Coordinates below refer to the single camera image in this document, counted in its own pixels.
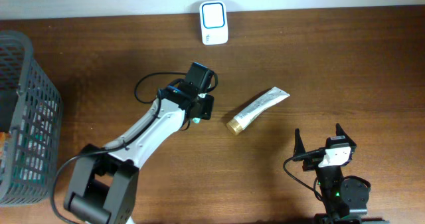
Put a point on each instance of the grey plastic mesh basket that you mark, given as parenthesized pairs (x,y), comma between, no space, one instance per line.
(31,114)

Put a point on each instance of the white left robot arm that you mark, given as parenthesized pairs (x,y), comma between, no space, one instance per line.
(104,181)

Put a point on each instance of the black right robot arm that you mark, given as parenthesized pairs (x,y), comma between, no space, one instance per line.
(345,198)

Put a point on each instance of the white barcode scanner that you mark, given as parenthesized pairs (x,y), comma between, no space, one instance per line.
(214,24)

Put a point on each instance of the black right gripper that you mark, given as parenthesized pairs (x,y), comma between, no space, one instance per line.
(311,161)

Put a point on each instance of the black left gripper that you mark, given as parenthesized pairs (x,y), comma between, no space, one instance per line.
(206,108)

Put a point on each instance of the white tube with gold cap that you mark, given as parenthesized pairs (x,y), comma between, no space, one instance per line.
(245,117)

